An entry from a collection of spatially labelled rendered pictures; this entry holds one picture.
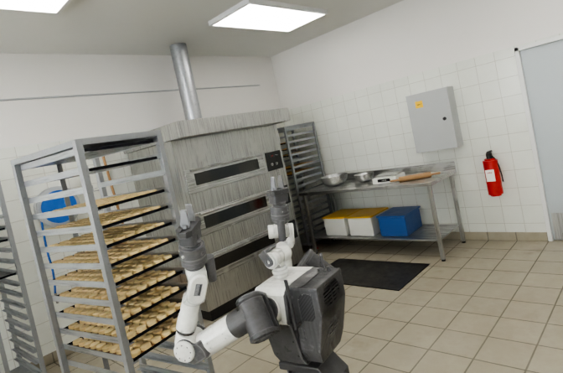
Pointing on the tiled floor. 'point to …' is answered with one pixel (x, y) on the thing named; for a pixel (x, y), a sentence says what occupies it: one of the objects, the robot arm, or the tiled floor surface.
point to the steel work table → (431, 233)
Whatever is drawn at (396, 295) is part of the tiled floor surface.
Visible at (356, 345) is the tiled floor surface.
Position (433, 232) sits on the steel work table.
